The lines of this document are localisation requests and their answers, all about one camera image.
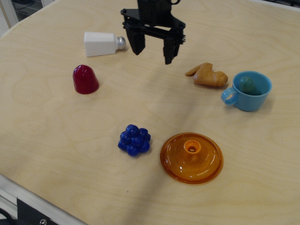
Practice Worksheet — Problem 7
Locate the aluminium table frame rail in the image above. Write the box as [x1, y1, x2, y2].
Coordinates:
[0, 175, 85, 225]

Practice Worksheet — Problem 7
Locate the white salt shaker silver cap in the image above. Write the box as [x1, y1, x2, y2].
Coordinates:
[84, 32, 127, 57]

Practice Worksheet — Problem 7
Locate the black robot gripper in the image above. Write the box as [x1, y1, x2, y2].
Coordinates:
[120, 0, 186, 65]

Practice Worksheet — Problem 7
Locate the light blue plastic cup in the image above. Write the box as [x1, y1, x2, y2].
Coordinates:
[221, 71, 272, 112]

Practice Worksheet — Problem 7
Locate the toy fried chicken wing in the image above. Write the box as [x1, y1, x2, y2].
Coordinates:
[185, 62, 228, 87]

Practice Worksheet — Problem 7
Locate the dark red plastic dome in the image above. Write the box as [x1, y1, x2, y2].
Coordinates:
[73, 65, 99, 94]

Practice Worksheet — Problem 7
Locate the green toy cucumber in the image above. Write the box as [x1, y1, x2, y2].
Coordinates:
[239, 76, 261, 96]

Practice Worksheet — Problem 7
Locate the orange transparent pot lid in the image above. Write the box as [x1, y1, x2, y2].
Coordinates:
[160, 132, 224, 185]

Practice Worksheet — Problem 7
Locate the black bracket with screw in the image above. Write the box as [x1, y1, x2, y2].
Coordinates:
[17, 198, 58, 225]

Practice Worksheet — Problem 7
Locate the blue toy grape bunch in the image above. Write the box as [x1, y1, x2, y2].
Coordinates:
[118, 124, 151, 157]

